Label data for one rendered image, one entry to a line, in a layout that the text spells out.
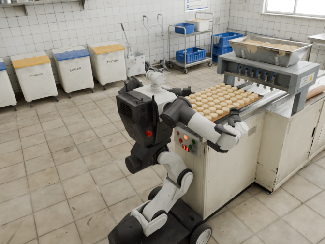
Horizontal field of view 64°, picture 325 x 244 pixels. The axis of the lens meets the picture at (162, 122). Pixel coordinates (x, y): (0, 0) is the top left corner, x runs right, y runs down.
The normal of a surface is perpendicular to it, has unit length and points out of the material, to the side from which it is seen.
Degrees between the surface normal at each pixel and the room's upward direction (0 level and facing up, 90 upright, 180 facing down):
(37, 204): 0
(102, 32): 90
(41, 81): 92
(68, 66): 91
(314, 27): 90
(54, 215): 0
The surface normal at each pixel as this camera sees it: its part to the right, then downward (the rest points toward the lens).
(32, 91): 0.50, 0.48
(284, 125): -0.78, 0.33
